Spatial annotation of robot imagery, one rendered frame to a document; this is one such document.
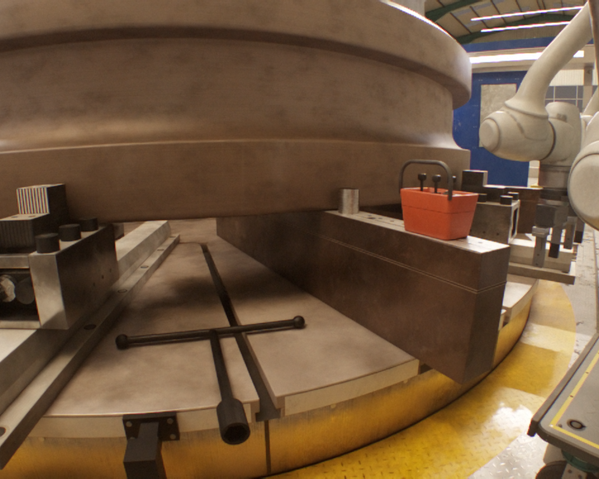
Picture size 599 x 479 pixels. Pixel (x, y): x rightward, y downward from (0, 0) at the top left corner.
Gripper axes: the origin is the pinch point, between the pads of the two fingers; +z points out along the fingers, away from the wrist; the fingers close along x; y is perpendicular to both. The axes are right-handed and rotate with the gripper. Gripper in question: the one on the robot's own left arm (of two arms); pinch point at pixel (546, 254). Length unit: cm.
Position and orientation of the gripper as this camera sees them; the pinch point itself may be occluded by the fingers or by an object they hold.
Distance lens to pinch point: 109.5
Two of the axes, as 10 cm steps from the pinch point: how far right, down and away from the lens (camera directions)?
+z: 0.0, 9.7, 2.3
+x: -8.0, 1.4, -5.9
